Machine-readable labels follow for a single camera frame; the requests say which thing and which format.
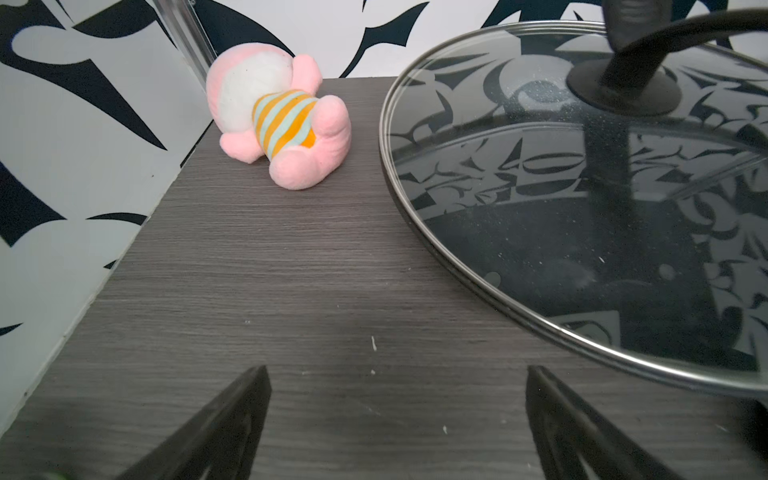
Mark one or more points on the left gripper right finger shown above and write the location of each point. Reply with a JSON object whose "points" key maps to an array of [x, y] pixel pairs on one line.
{"points": [[575, 441]]}

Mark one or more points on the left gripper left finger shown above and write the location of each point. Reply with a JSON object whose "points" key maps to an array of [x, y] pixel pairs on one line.
{"points": [[220, 441]]}

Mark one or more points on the glass pot lid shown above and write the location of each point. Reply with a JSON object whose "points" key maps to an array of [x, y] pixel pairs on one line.
{"points": [[603, 184]]}

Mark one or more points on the pink plush toy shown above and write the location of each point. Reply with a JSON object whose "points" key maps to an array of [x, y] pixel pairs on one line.
{"points": [[265, 103]]}

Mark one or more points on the aluminium frame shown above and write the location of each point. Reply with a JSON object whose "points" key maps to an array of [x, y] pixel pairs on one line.
{"points": [[187, 33]]}

